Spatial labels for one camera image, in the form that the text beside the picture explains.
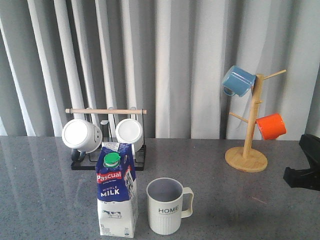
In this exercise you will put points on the grey white curtain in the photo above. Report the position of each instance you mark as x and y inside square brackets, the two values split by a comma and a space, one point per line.
[166, 56]

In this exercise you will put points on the white smiley face mug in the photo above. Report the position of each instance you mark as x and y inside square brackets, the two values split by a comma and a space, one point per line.
[82, 137]

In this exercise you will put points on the blue enamel mug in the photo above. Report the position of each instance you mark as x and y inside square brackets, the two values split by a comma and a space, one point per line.
[237, 81]

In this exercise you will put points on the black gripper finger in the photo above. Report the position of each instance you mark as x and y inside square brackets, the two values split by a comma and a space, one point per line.
[310, 144]
[303, 178]

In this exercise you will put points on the white ribbed mug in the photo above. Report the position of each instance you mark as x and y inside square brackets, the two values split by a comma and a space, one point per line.
[130, 131]

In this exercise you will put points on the blue white milk carton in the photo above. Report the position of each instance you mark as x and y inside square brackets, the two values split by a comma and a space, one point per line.
[117, 198]

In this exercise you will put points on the cream HOME mug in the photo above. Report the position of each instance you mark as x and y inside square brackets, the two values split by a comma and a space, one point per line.
[168, 202]

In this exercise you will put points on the black wire mug rack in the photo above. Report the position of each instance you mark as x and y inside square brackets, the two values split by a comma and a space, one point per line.
[84, 161]

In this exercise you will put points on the wooden mug tree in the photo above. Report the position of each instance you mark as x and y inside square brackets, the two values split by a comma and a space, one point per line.
[247, 159]

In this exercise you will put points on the orange enamel mug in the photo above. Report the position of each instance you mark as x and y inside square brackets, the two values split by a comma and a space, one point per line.
[271, 126]

